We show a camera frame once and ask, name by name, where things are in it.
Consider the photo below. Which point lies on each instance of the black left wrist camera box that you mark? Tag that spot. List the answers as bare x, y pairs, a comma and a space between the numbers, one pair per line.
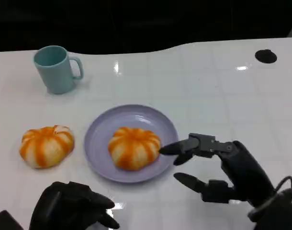
4, 221

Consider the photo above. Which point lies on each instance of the black round table grommet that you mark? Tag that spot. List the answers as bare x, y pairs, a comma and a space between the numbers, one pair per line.
266, 56

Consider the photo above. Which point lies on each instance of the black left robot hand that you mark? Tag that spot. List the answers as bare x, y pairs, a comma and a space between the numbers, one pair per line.
67, 207

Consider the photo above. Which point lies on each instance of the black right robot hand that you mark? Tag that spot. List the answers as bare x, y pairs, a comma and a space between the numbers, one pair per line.
246, 167

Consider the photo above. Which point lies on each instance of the pale green mug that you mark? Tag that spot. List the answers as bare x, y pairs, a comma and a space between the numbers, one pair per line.
56, 74

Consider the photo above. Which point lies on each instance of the lilac plate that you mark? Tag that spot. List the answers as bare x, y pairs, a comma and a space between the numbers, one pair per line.
100, 143

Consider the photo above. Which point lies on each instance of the orange and white bread roll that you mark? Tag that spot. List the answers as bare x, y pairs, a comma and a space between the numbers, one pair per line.
46, 147
134, 148

